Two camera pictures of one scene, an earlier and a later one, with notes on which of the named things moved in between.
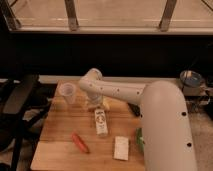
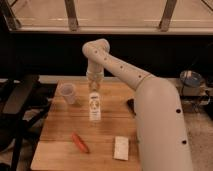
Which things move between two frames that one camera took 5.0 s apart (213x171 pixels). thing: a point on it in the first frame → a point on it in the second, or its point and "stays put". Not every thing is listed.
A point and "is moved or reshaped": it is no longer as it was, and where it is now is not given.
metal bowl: x=191 y=79 stays put
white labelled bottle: x=101 y=122 is moved or reshaped
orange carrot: x=80 y=143 stays put
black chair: x=23 y=104 stays put
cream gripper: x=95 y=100 → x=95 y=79
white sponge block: x=121 y=148 stays put
